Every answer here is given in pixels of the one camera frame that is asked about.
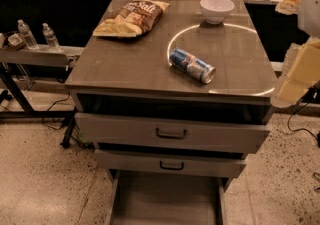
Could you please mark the middle drawer with handle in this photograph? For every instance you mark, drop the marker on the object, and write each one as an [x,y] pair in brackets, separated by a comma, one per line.
[171,164]

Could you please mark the drawer with handle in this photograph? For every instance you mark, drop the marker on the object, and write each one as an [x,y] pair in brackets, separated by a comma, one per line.
[137,133]
[171,164]

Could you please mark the red bull can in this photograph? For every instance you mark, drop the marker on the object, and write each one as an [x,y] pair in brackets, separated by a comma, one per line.
[192,65]

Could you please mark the top drawer with handle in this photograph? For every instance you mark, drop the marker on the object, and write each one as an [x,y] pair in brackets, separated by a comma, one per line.
[137,133]

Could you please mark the right water bottle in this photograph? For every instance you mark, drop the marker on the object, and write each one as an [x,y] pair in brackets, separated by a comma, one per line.
[51,38]

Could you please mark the grey side bench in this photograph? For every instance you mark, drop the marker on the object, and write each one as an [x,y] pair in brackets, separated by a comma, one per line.
[43,56]

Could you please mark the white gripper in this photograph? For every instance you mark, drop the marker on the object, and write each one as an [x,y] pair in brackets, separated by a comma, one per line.
[310,7]

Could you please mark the open bottom drawer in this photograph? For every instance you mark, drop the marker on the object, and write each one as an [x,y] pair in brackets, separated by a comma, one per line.
[141,198]

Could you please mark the water bottle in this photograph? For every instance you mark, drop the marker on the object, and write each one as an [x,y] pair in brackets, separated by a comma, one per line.
[27,35]
[51,38]

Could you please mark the left water bottle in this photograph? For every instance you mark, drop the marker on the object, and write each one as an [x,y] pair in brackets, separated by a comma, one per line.
[27,35]

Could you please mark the chips bag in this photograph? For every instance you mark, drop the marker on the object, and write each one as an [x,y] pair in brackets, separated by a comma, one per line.
[133,19]

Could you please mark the grey drawer cabinet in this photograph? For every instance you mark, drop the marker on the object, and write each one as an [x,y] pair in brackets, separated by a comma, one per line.
[134,78]

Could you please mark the white bowl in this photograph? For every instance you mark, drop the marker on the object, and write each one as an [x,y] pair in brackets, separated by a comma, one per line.
[215,11]

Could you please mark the small round container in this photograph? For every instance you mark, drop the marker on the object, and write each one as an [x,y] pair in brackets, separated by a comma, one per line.
[13,41]

